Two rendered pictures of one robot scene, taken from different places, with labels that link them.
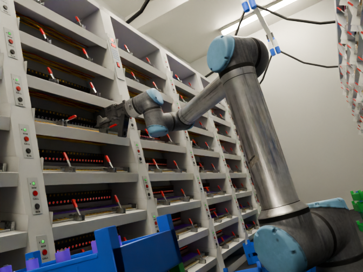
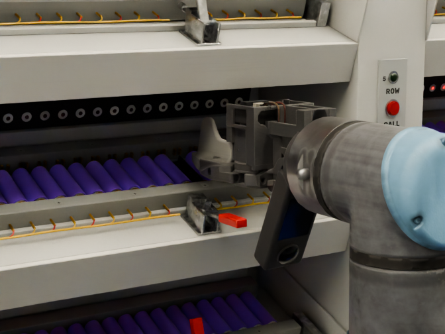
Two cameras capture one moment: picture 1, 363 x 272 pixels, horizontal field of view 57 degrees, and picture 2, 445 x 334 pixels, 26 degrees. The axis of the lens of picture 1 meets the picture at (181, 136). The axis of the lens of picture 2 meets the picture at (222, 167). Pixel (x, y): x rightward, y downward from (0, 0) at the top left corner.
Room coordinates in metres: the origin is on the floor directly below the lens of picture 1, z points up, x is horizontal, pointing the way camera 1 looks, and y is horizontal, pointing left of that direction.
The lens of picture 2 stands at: (0.77, -0.24, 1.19)
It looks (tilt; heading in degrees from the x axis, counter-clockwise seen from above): 11 degrees down; 36
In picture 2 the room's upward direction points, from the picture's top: straight up
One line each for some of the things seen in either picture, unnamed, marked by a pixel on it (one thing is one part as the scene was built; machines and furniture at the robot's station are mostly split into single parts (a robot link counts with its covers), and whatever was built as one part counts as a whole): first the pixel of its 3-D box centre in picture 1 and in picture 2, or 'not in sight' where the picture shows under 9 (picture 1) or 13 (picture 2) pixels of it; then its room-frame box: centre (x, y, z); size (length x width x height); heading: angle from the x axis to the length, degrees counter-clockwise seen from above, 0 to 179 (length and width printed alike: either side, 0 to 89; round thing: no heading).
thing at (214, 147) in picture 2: (99, 121); (209, 144); (1.57, 0.37, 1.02); 0.09 x 0.03 x 0.06; 75
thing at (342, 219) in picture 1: (326, 227); not in sight; (1.13, -0.36, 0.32); 0.17 x 0.15 x 0.18; 125
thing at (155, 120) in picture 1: (157, 122); (415, 317); (1.49, 0.09, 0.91); 0.12 x 0.09 x 0.12; 125
